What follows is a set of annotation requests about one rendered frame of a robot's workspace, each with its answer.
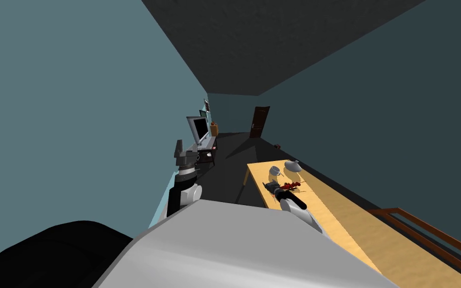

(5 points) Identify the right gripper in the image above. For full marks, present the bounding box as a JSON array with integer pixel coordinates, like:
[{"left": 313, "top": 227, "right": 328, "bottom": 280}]
[{"left": 262, "top": 180, "right": 282, "bottom": 195}]

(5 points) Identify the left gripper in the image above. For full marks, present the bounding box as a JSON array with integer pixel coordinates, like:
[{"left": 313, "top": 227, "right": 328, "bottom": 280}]
[{"left": 174, "top": 139, "right": 200, "bottom": 170}]

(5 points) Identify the red and black object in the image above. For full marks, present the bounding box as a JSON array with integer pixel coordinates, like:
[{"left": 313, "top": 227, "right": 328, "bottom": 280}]
[{"left": 280, "top": 180, "right": 308, "bottom": 192}]

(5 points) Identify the dark desk with monitor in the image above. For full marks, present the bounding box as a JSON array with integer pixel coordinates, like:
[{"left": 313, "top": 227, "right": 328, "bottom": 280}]
[{"left": 185, "top": 115, "right": 219, "bottom": 167}]

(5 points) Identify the dark brown door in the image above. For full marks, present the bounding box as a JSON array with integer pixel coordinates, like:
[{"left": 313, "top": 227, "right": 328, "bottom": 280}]
[{"left": 249, "top": 105, "right": 272, "bottom": 139}]

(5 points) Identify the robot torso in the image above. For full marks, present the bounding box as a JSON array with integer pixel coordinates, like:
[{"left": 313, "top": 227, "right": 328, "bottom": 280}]
[{"left": 91, "top": 198, "right": 400, "bottom": 288}]

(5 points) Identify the light wooden table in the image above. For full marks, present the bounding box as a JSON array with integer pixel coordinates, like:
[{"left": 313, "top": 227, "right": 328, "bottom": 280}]
[{"left": 242, "top": 159, "right": 461, "bottom": 288}]

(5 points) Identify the brown wooden rail frame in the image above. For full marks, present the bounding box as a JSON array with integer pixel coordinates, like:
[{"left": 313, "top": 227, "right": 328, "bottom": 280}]
[{"left": 367, "top": 206, "right": 461, "bottom": 286}]

